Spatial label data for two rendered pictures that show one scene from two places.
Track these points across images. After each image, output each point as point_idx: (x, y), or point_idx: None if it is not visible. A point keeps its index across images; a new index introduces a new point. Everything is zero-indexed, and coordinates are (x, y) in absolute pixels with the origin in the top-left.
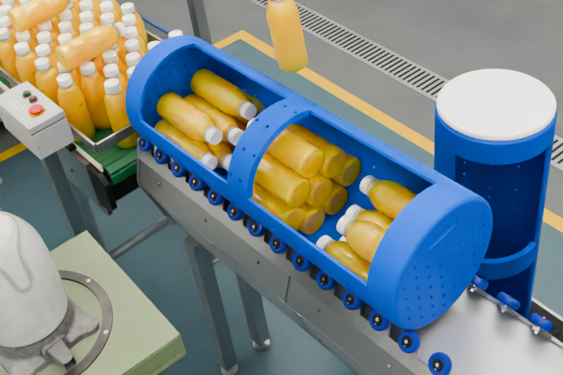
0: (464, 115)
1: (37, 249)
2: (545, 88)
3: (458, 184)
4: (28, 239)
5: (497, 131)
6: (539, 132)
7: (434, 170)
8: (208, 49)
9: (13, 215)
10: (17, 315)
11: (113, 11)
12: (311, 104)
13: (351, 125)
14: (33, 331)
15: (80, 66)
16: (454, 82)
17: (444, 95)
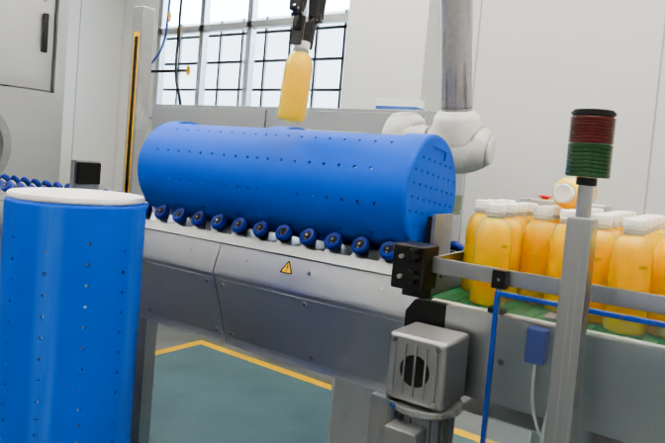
0: (119, 194)
1: (384, 127)
2: (11, 190)
3: (163, 131)
4: (387, 121)
5: (93, 190)
6: None
7: (176, 133)
8: (384, 134)
9: (401, 116)
10: None
11: (663, 233)
12: (268, 132)
13: (235, 132)
14: None
15: None
16: (115, 199)
17: (133, 198)
